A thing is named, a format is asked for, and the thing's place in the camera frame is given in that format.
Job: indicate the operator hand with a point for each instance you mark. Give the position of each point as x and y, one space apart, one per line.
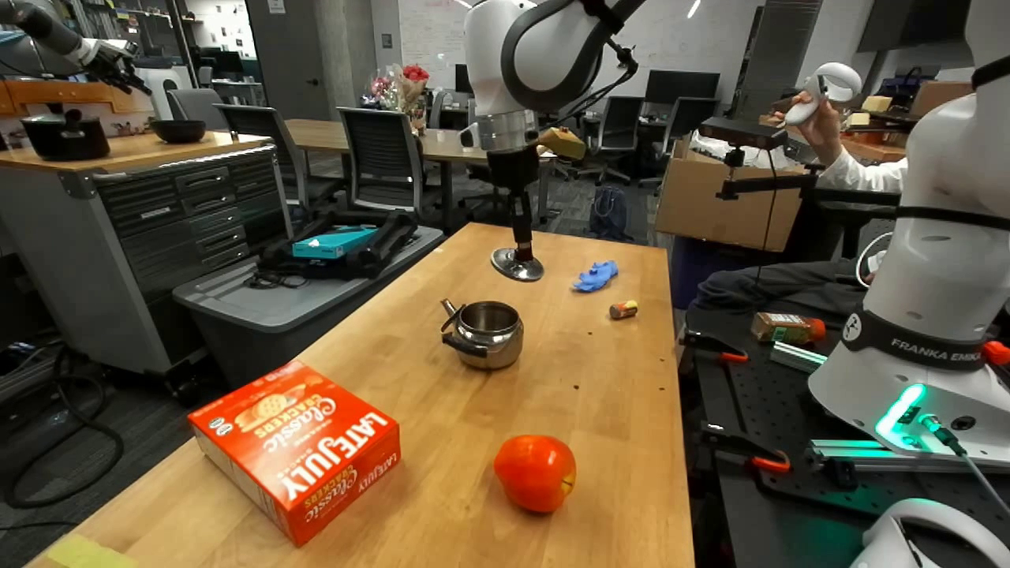
818 119

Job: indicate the black robot mount table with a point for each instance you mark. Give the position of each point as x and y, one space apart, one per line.
759 516

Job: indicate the small brown orange box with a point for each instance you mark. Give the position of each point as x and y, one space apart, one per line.
784 328

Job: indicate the red flower bouquet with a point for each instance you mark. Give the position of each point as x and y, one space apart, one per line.
412 77

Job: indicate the silver metal kettle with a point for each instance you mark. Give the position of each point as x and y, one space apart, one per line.
490 340

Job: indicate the wooden background table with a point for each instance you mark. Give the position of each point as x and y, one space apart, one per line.
317 134

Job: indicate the black background monitor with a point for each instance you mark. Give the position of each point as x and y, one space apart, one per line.
682 86

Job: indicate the blue crumpled cloth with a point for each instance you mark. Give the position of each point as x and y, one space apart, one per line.
593 278

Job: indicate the operator forearm white sleeve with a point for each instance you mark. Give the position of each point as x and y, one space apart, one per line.
869 175

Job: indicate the black pot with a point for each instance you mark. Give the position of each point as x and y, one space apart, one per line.
63 136

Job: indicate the silver kettle lid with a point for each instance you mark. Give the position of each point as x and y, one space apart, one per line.
523 274

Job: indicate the aluminium extrusion bar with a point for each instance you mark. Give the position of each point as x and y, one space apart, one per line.
854 453

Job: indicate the white curved plastic object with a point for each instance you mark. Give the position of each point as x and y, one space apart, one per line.
894 522

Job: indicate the grey drawer cabinet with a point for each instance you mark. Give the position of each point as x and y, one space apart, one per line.
127 242

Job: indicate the black bowl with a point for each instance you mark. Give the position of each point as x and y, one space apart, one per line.
178 132

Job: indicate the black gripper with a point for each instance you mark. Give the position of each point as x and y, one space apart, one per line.
513 175

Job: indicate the dark office chair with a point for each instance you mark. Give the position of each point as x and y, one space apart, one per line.
253 120
379 147

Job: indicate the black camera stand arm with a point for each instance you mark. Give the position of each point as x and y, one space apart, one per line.
821 186

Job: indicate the brown cardboard box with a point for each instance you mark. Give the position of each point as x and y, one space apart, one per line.
714 206

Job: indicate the yellow sponge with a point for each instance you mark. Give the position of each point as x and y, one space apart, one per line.
89 555

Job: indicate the orange yellow tube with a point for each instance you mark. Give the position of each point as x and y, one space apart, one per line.
621 310

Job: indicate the orange toy bell pepper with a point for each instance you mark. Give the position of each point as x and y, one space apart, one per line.
533 476

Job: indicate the dark blue backpack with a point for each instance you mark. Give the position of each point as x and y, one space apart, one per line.
609 211

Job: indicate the grey plastic bin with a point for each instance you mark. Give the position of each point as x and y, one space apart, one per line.
273 317

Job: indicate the teal bag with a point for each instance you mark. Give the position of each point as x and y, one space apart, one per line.
332 242

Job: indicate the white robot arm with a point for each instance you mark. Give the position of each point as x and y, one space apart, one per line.
935 242

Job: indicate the grey background robot arm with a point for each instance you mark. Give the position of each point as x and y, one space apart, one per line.
50 33

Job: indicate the orange cracker box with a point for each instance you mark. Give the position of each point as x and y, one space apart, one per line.
295 453

